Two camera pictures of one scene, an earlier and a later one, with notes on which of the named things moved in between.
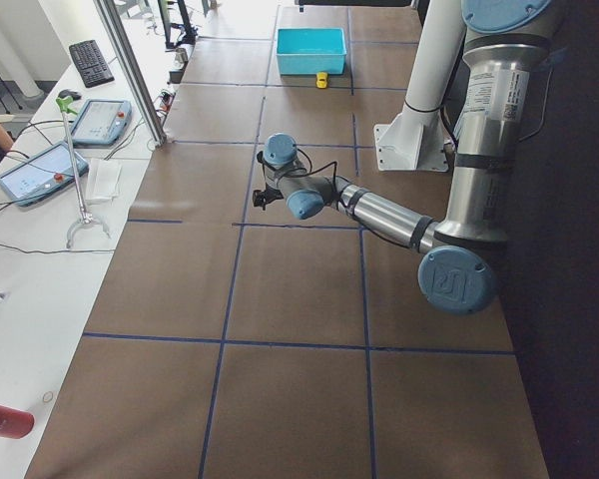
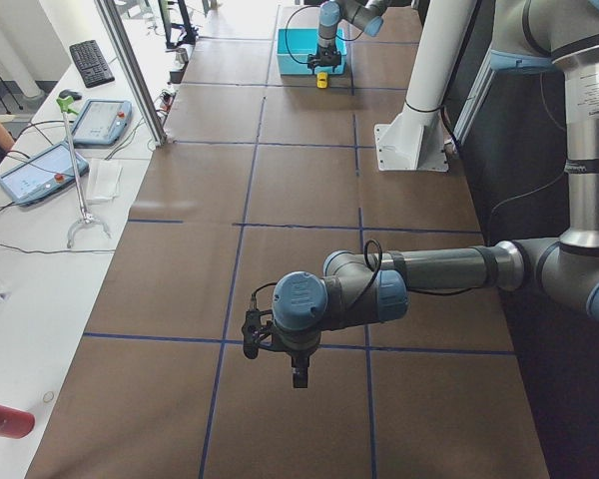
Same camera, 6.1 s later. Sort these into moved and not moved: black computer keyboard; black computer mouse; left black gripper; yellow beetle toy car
Moved: left black gripper
Not moved: black computer mouse; yellow beetle toy car; black computer keyboard
